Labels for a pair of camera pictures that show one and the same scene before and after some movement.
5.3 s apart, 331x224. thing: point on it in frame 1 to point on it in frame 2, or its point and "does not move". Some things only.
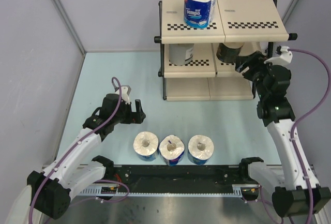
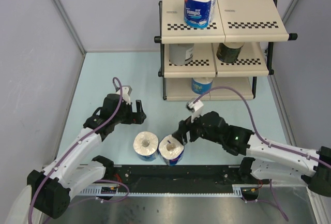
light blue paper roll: x=200 y=147 to x=201 y=85
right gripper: x=242 y=62 to x=183 y=127
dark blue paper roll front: x=171 y=149 does not move
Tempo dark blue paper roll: x=199 y=5 does not move
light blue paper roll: x=145 y=145 does not move
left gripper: x=135 y=117 does not move
